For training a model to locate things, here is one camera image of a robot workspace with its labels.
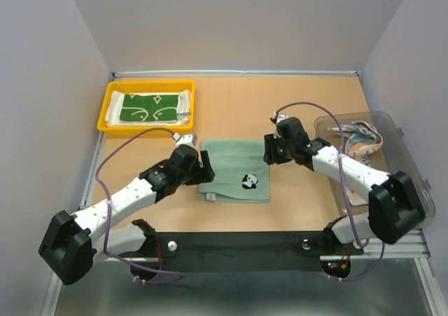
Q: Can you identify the light teal towel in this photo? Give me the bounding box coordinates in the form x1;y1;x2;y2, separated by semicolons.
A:
199;139;270;204

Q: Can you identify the yellow plastic tray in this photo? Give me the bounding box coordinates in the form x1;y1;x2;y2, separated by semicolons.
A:
97;81;195;137

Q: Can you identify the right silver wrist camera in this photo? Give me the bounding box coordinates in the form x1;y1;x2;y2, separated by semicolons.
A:
269;112;289;138

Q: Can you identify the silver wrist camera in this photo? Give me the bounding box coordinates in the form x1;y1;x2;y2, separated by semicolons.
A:
269;112;289;138
172;133;197;148

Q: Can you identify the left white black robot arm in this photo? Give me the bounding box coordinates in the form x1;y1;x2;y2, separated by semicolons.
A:
38;144;214;285

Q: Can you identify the aluminium frame rail front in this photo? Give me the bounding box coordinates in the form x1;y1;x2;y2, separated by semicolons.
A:
55;230;433;263

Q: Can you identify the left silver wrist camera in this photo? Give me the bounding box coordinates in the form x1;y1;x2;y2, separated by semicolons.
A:
172;133;197;148

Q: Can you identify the aluminium rail back edge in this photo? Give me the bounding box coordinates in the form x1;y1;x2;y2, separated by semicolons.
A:
111;69;361;81

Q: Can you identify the clear plastic storage bin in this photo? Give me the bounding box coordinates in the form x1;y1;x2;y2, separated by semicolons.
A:
313;111;437;231

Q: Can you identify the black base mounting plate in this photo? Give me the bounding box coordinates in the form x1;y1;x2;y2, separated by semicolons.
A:
121;231;363;273

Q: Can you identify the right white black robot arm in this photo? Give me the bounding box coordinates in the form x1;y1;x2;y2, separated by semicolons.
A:
263;114;426;253

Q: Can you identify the white terry towel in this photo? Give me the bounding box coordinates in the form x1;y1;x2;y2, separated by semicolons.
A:
106;90;192;128

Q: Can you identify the orange and green printed towel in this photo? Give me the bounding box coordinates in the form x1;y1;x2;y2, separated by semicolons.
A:
328;121;384;167

